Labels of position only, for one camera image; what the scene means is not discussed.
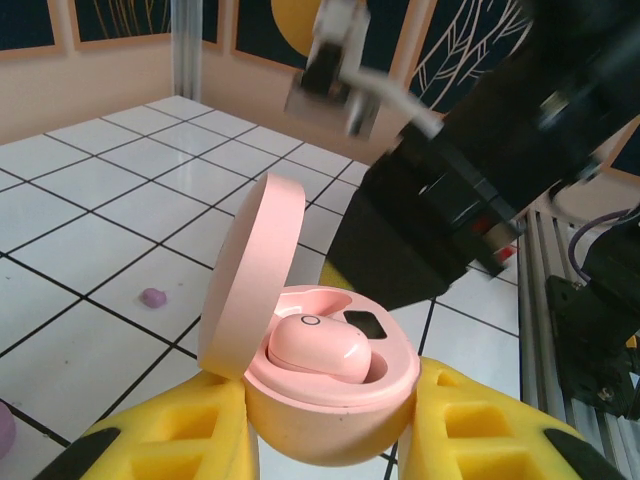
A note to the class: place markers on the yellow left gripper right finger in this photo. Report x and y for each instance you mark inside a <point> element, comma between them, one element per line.
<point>475,435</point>

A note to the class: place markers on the peach earbud charging case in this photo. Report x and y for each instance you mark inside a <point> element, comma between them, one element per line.
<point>250,250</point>

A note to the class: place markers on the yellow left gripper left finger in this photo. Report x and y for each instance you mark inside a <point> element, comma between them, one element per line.
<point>165,440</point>

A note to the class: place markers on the lilac earbud charging case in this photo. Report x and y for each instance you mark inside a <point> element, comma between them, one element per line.
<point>5,430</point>

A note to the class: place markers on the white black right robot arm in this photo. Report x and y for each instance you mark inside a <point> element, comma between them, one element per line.
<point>610,300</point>

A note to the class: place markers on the aluminium mounting rail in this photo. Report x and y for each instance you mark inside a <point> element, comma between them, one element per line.
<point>537,325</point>

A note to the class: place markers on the aluminium frame post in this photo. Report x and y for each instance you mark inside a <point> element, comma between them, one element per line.
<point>186,45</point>

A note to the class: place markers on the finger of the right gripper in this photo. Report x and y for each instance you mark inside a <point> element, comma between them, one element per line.
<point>334,276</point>
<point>390,250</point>

